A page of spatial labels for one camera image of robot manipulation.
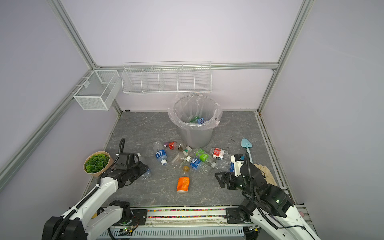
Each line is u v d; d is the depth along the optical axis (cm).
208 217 75
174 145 97
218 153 91
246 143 99
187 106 96
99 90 99
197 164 86
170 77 99
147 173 81
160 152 91
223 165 89
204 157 89
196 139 93
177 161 93
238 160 61
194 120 101
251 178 48
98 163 81
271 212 45
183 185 80
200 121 98
